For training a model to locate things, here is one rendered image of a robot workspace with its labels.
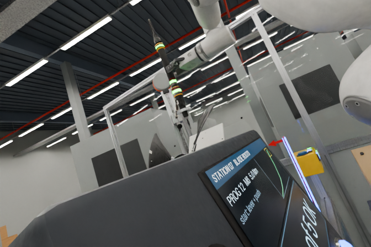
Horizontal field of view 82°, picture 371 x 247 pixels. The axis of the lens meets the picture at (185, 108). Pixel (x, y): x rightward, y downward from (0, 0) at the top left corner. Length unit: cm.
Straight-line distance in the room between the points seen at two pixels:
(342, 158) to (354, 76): 125
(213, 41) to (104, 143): 285
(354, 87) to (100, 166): 344
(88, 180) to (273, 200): 366
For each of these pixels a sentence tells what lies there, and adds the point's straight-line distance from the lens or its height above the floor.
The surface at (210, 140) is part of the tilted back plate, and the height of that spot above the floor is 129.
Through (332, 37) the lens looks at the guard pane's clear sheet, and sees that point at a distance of 164.
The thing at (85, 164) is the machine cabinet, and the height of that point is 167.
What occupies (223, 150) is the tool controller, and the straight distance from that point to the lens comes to 16.
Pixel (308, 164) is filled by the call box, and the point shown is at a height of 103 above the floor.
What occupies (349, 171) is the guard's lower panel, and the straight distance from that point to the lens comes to 162.
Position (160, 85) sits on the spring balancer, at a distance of 176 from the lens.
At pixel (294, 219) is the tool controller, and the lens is 20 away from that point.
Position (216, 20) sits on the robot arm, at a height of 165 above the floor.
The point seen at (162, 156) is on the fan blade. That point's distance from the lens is 117.
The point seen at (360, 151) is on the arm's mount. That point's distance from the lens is 79.
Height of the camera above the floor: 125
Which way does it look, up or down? 12 degrees up
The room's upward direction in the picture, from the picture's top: 21 degrees counter-clockwise
